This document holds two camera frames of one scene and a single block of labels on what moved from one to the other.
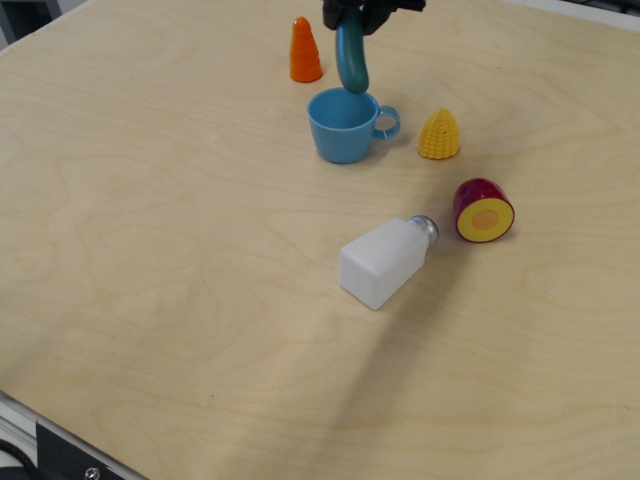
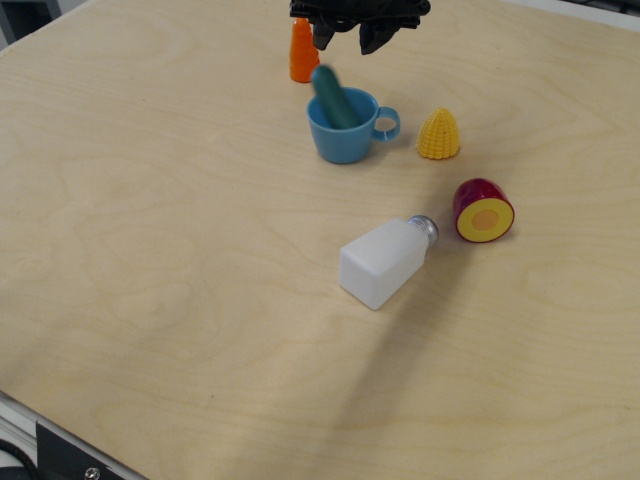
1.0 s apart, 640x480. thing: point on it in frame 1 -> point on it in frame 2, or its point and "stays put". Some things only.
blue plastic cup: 343,124 stays put
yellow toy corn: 438,137 stays put
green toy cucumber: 351,51 -> 334,100
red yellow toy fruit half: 482,210 stays put
